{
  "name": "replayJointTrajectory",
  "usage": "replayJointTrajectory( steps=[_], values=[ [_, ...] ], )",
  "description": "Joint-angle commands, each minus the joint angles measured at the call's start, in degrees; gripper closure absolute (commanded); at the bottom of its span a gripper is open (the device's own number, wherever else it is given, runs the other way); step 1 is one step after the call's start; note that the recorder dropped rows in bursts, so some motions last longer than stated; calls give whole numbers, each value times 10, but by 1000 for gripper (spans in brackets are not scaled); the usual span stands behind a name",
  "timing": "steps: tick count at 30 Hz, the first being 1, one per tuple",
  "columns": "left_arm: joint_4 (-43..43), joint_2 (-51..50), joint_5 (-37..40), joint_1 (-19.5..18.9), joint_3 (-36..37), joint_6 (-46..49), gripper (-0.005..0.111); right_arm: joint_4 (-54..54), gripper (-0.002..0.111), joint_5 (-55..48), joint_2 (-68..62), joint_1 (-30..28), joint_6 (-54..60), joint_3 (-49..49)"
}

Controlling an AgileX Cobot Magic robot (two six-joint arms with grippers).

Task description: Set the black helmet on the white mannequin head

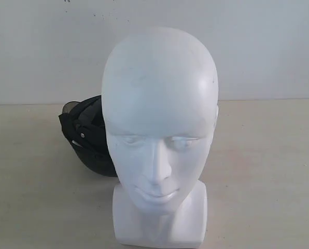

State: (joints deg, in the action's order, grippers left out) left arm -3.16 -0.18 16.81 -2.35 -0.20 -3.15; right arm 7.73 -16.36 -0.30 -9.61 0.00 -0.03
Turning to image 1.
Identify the black helmet with visor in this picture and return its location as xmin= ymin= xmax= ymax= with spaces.
xmin=59 ymin=95 xmax=117 ymax=177

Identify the white mannequin head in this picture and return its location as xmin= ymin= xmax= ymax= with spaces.
xmin=101 ymin=25 xmax=220 ymax=231

